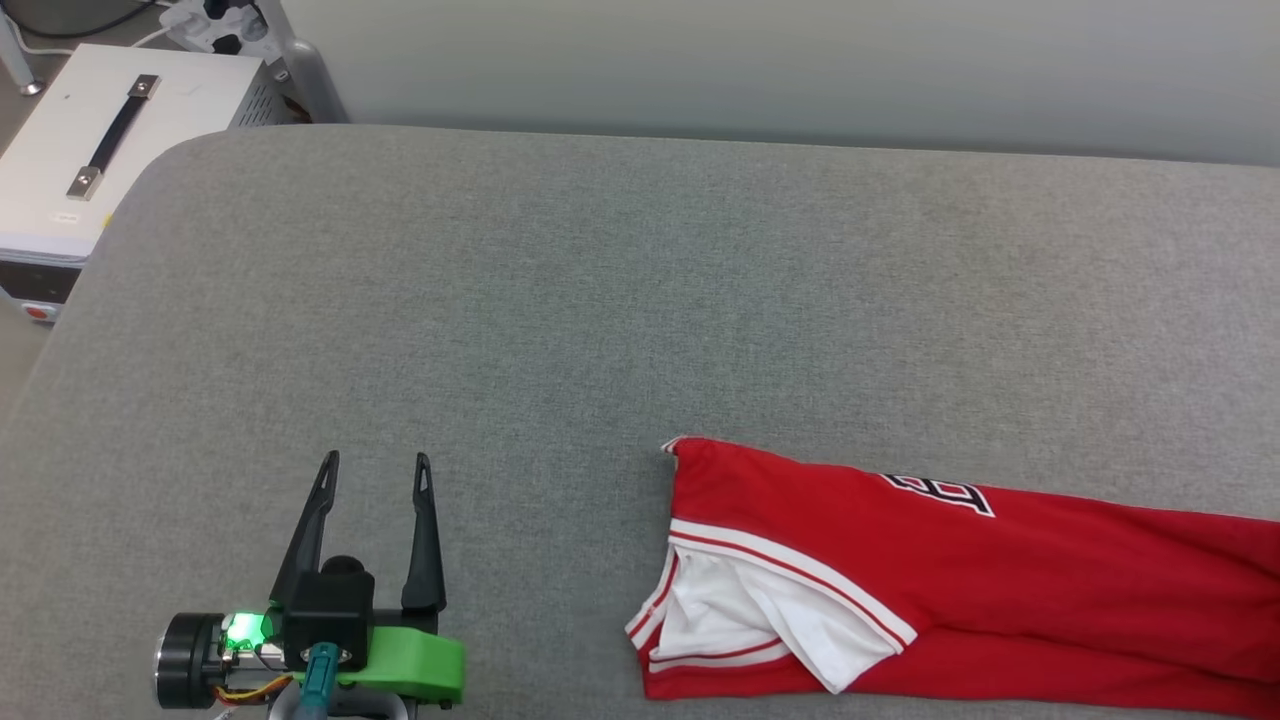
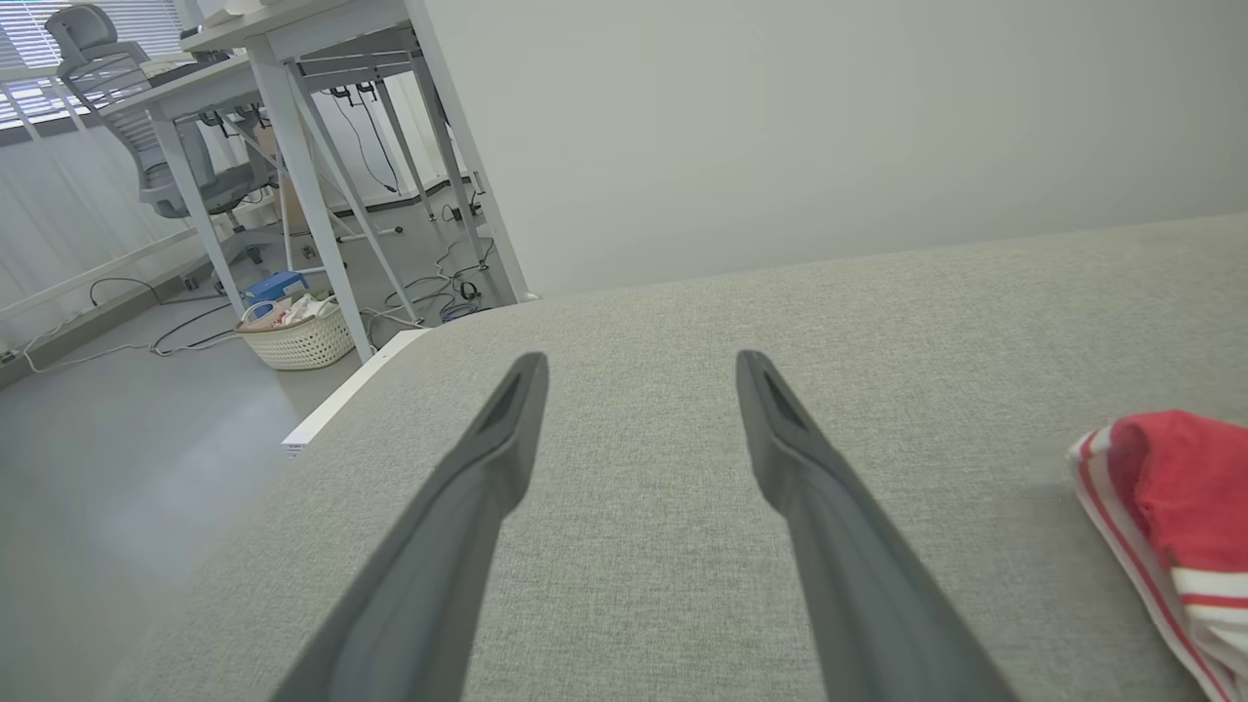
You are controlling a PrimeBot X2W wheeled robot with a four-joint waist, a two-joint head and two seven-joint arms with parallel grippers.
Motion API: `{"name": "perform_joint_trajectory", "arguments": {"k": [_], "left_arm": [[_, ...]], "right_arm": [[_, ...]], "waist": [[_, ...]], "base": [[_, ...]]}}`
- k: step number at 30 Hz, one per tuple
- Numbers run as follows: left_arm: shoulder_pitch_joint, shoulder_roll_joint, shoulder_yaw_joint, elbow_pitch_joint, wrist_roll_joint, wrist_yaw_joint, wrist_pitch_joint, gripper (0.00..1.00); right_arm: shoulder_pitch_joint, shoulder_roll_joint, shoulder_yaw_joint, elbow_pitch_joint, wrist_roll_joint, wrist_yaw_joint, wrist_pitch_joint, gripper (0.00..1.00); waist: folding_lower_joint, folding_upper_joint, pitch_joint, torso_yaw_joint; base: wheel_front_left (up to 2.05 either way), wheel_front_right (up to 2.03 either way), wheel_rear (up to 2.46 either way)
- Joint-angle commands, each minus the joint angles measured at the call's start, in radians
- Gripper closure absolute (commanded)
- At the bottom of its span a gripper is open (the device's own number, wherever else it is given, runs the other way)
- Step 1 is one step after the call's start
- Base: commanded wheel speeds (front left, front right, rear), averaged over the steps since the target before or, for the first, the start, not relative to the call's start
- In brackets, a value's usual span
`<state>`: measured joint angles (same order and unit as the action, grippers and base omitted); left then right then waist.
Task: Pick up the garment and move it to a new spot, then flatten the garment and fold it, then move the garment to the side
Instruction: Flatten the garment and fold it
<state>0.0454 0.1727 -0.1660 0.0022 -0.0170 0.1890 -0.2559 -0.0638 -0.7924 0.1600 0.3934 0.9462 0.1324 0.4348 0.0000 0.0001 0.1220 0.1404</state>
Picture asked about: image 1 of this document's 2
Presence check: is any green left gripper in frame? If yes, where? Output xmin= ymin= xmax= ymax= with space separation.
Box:
xmin=152 ymin=450 xmax=468 ymax=712

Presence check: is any red and white basketball jersey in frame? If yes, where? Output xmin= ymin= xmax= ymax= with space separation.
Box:
xmin=624 ymin=434 xmax=1280 ymax=720

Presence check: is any white power strip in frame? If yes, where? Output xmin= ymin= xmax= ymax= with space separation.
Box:
xmin=158 ymin=0 xmax=289 ymax=63

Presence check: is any white metal leg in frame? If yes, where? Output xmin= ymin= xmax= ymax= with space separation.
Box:
xmin=0 ymin=12 xmax=47 ymax=97

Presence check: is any teal plug left camera cable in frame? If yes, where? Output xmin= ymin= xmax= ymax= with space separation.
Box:
xmin=298 ymin=643 xmax=343 ymax=720

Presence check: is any grey metal post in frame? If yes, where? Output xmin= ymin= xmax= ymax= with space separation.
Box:
xmin=262 ymin=0 xmax=351 ymax=126

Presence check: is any white box with black handle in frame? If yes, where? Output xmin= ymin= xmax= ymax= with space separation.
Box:
xmin=0 ymin=42 xmax=269 ymax=324

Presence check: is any black floor cable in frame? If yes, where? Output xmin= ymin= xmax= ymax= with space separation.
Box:
xmin=0 ymin=0 xmax=166 ymax=42

